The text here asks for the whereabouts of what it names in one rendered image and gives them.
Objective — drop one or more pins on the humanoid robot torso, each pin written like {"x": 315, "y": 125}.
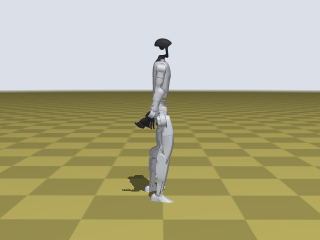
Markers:
{"x": 165, "y": 86}

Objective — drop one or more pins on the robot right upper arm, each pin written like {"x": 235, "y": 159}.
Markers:
{"x": 160, "y": 74}

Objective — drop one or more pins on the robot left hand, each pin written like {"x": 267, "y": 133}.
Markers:
{"x": 152, "y": 124}

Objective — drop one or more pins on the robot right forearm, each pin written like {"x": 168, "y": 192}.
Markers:
{"x": 155, "y": 103}

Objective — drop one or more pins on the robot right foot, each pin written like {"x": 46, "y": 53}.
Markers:
{"x": 155, "y": 197}

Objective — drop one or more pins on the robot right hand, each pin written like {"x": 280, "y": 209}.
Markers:
{"x": 144, "y": 121}

